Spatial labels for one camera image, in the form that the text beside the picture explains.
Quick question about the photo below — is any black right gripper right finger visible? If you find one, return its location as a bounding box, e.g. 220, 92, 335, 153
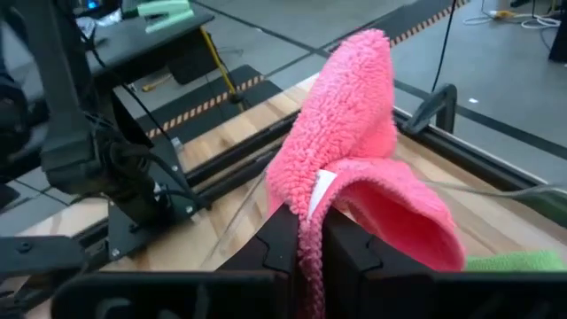
322, 206, 567, 319

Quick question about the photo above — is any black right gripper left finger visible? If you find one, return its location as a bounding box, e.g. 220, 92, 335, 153
50, 203, 301, 319

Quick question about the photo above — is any green microfiber towel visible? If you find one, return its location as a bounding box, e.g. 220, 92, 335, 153
464, 250, 567, 273

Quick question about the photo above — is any pink microfiber towel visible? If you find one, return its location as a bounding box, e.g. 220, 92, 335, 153
264, 28, 467, 319

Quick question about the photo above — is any clear plastic bin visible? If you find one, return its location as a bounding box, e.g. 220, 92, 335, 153
198, 145, 567, 272

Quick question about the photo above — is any black table clamp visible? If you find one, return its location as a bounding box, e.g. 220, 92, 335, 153
400, 82, 458, 135

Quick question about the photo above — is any black orange-edged floor mat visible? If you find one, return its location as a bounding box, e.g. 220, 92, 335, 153
326, 0, 471, 51
144, 64, 285, 144

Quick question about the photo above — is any black office desk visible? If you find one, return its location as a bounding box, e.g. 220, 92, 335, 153
74, 0, 219, 88

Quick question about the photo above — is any mint green stapler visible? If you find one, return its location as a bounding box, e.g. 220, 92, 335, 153
136, 0, 196, 35

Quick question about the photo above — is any black computer tower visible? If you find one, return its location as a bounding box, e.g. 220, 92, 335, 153
548, 24, 567, 64

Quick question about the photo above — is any yellow floor cable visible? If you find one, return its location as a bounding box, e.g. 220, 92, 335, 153
140, 73, 175, 93

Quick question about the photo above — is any yellow hanging rope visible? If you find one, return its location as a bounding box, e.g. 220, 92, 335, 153
198, 25, 245, 106

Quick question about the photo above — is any black hanging cable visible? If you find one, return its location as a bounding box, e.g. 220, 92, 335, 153
431, 0, 458, 93

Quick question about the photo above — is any white cable with yellow plug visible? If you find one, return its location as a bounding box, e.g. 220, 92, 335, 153
462, 0, 564, 31

